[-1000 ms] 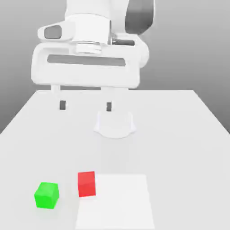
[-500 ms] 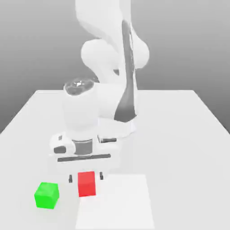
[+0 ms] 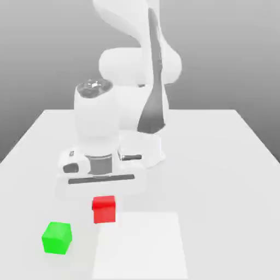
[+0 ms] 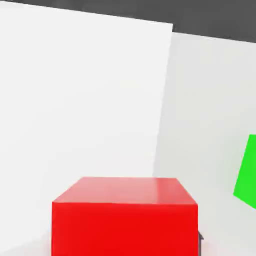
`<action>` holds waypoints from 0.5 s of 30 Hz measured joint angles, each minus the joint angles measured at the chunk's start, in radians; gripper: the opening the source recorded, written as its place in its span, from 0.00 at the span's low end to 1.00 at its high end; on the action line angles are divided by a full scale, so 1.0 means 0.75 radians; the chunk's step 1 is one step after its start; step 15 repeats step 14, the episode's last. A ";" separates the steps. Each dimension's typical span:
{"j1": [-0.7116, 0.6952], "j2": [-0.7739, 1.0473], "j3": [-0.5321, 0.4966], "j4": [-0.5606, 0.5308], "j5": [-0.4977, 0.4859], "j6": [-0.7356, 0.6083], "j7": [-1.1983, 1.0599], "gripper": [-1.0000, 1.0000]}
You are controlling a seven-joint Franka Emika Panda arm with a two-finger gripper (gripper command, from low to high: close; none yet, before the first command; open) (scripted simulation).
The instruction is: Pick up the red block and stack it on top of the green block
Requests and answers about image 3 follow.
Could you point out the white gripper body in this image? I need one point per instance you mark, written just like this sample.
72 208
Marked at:
100 184

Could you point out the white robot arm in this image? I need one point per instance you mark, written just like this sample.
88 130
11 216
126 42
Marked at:
131 65

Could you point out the small red cube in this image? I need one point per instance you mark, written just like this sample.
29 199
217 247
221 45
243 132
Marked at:
104 209

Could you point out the small green cube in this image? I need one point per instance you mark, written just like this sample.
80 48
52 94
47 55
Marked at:
56 238

